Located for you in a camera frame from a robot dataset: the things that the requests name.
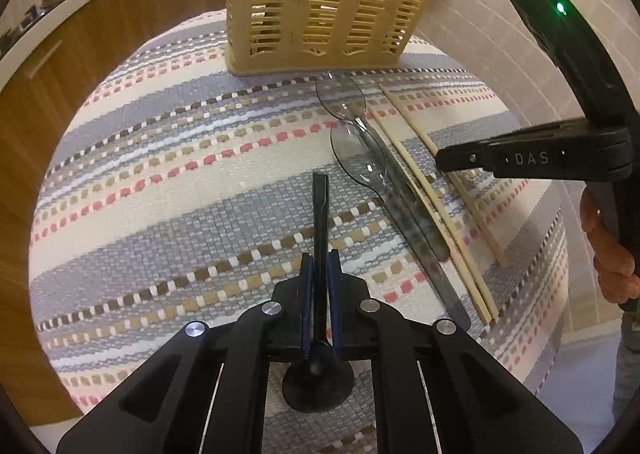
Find person's right hand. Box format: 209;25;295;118
579;188;640;306

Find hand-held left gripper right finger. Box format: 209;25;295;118
327;248;587;454

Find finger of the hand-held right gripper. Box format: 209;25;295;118
434;134;502;178

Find person's grey trousers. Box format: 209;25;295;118
614;313;640;426

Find clear plastic spoon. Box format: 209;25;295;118
330;123;473;330
281;173;356;412
315;74;451;262

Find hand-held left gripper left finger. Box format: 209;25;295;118
56;253;316;454

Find black gas stove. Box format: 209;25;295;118
0;4;41;55

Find striped woven tablecloth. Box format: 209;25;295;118
27;9;571;454

